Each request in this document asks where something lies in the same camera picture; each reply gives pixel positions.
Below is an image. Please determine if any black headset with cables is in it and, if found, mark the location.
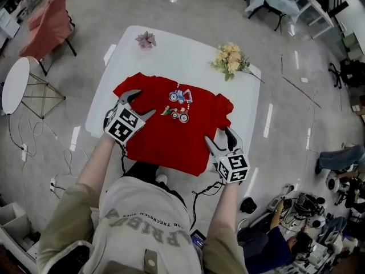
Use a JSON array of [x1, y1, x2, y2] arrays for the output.
[[295, 192, 326, 229]]

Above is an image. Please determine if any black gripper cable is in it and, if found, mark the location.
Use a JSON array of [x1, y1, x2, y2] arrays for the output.
[[119, 143, 128, 175], [189, 180, 226, 231]]

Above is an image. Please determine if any white round helmet device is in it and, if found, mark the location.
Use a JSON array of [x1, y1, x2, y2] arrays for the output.
[[326, 170, 342, 193]]

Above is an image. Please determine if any black office chair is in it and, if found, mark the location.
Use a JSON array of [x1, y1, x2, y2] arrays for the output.
[[328, 58, 365, 90]]

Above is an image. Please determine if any black device with blue screen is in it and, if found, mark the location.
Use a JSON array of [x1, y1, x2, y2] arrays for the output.
[[189, 229, 206, 250]]

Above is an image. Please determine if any white filing cabinet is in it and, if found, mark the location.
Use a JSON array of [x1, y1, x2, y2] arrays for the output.
[[0, 9, 21, 39]]

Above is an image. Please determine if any pink artificial flower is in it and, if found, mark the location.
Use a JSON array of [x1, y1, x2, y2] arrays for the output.
[[134, 30, 157, 50]]

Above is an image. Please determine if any black round pouch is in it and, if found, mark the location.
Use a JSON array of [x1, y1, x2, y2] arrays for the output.
[[240, 197, 258, 213]]

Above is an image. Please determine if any red t-shirt with print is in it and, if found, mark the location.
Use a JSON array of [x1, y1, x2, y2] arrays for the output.
[[112, 72, 234, 177]]

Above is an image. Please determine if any person's right forearm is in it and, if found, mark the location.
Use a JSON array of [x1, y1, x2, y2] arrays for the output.
[[206, 181, 240, 233]]

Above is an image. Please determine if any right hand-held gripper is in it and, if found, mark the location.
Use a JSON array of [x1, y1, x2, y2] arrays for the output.
[[204, 126, 252, 185]]

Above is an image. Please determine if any white oval side table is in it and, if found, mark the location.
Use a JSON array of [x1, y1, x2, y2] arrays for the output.
[[1, 56, 66, 120]]

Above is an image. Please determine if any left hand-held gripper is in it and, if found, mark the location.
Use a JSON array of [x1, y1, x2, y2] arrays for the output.
[[103, 89, 157, 146]]

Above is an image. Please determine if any white open storage bin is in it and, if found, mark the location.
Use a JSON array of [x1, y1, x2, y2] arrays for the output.
[[0, 203, 31, 241]]

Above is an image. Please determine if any person's left forearm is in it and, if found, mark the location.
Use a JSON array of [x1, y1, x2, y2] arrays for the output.
[[75, 135, 116, 194]]

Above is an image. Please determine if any yellow artificial flower bouquet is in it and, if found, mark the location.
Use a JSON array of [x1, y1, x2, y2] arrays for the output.
[[209, 43, 265, 84]]

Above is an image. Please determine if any white glass-door cabinet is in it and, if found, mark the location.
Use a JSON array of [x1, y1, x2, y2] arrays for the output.
[[295, 0, 335, 39]]

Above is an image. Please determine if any pink armchair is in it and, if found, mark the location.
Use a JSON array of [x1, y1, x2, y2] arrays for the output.
[[18, 0, 78, 76]]

